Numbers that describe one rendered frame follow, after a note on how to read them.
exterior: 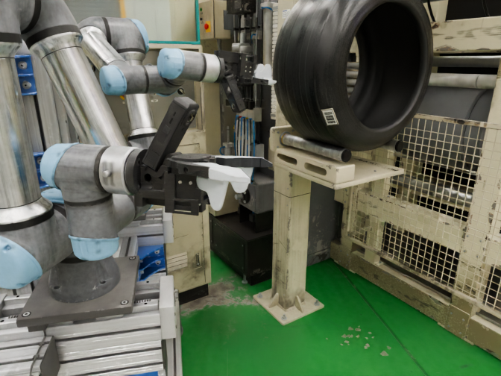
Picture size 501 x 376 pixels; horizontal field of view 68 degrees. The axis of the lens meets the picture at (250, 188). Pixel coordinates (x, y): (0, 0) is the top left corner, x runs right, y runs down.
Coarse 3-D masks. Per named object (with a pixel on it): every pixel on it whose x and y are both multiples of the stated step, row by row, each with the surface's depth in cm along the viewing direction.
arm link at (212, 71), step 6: (204, 54) 98; (210, 54) 100; (210, 60) 98; (216, 60) 99; (210, 66) 98; (216, 66) 99; (210, 72) 99; (216, 72) 100; (204, 78) 100; (210, 78) 100; (216, 78) 101
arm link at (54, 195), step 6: (42, 192) 76; (48, 192) 76; (54, 192) 76; (60, 192) 76; (48, 198) 74; (54, 198) 73; (60, 198) 73; (54, 204) 73; (60, 204) 74; (60, 210) 72; (72, 252) 75
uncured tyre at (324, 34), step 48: (336, 0) 109; (384, 0) 113; (288, 48) 120; (336, 48) 109; (384, 48) 152; (432, 48) 133; (288, 96) 125; (336, 96) 114; (384, 96) 154; (336, 144) 128; (384, 144) 138
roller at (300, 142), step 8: (288, 136) 149; (296, 136) 147; (288, 144) 149; (296, 144) 144; (304, 144) 140; (312, 144) 137; (320, 144) 134; (328, 144) 132; (312, 152) 138; (320, 152) 134; (328, 152) 130; (336, 152) 127; (344, 152) 125; (344, 160) 125
